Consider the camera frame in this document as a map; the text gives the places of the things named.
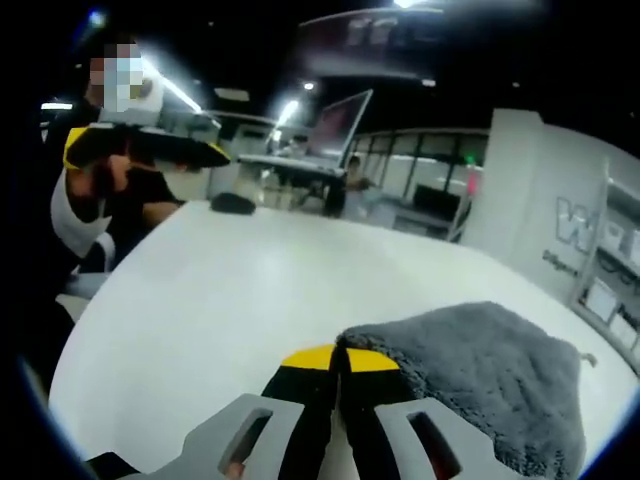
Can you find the grey towel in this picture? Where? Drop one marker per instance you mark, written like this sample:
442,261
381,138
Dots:
475,360

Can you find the person's left hand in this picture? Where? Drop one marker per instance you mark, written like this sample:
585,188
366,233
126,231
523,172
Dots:
97,187

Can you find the person in black shirt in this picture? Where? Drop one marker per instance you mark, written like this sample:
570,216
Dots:
145,200

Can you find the black rounded object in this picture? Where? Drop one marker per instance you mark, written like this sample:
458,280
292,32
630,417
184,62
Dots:
232,204

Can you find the grey computer desk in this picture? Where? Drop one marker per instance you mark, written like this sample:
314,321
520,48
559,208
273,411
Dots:
280,161

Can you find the silver framed desk monitor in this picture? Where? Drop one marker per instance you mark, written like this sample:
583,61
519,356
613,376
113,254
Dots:
340,130

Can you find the large dark hanging monitor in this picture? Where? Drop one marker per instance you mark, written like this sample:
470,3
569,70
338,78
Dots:
365,45

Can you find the row of white storage boxes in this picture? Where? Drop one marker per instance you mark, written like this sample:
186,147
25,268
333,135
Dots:
602,300

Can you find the grey metal storage shelf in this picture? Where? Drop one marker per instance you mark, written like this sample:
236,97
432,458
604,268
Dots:
592,235

